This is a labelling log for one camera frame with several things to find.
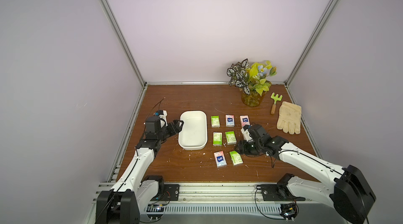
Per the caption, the white plastic storage box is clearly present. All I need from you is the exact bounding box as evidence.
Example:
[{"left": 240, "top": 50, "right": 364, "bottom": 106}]
[{"left": 178, "top": 111, "right": 208, "bottom": 151}]

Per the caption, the pink pocket tissue pack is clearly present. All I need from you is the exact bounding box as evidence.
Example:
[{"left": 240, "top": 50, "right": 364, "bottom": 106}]
[{"left": 240, "top": 116, "right": 250, "bottom": 127}]

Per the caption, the green edge tissue pack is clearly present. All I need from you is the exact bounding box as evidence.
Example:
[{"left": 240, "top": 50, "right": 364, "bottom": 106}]
[{"left": 229, "top": 151, "right": 243, "bottom": 166}]

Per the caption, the white tissue pack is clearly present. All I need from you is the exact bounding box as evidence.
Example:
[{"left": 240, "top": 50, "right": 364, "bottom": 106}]
[{"left": 225, "top": 131, "right": 237, "bottom": 145}]

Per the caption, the blue pocket tissue pack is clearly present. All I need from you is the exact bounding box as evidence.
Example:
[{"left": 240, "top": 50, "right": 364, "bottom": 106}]
[{"left": 225, "top": 115, "right": 235, "bottom": 127}]

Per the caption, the green pocket tissue pack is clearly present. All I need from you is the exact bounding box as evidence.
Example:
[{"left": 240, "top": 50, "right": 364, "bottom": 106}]
[{"left": 211, "top": 116, "right": 220, "bottom": 128}]

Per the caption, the blue tempo tissue pack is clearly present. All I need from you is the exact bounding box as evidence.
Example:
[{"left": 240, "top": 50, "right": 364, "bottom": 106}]
[{"left": 214, "top": 151, "right": 227, "bottom": 168}]

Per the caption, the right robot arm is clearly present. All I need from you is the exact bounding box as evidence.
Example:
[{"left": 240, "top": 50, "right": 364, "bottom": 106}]
[{"left": 235, "top": 124, "right": 376, "bottom": 224}]

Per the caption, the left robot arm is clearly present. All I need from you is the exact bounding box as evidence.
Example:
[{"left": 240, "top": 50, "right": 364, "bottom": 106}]
[{"left": 95, "top": 115, "right": 184, "bottom": 224}]

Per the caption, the beige work glove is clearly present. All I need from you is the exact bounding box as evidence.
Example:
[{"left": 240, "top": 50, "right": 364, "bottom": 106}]
[{"left": 277, "top": 101, "right": 302, "bottom": 135}]

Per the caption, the green toy garden rake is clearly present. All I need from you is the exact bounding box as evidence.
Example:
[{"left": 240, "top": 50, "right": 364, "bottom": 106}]
[{"left": 270, "top": 92, "right": 282, "bottom": 115}]

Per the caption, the potted artificial plant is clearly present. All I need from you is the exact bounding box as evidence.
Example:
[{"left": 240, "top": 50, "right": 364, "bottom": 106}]
[{"left": 226, "top": 58, "right": 277, "bottom": 107}]

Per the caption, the right circuit board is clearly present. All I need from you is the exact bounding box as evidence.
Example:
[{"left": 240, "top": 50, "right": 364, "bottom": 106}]
[{"left": 280, "top": 203, "right": 299, "bottom": 222}]

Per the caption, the circuit board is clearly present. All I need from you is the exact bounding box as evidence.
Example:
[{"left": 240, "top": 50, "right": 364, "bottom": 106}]
[
  {"left": 145, "top": 204, "right": 165, "bottom": 223},
  {"left": 280, "top": 203, "right": 299, "bottom": 222}
]

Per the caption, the left circuit board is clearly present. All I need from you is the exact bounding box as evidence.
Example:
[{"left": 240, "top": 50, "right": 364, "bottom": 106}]
[{"left": 145, "top": 204, "right": 165, "bottom": 223}]

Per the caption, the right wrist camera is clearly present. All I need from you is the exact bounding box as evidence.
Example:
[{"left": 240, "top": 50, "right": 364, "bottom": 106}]
[{"left": 241, "top": 125, "right": 253, "bottom": 142}]

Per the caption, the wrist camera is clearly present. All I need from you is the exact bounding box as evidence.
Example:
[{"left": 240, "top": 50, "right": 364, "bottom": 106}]
[
  {"left": 155, "top": 110, "right": 167, "bottom": 128},
  {"left": 241, "top": 125, "right": 253, "bottom": 142}
]

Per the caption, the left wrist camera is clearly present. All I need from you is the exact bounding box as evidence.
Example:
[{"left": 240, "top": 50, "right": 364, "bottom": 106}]
[{"left": 155, "top": 110, "right": 167, "bottom": 128}]

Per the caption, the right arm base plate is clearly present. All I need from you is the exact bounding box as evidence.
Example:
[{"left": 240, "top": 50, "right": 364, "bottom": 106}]
[{"left": 257, "top": 184, "right": 306, "bottom": 202}]

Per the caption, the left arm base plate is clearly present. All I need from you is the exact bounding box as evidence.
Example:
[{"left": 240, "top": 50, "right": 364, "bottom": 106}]
[{"left": 151, "top": 184, "right": 180, "bottom": 202}]

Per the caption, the aluminium front rail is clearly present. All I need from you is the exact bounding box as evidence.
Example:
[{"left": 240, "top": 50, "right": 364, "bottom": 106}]
[{"left": 94, "top": 181, "right": 352, "bottom": 205}]

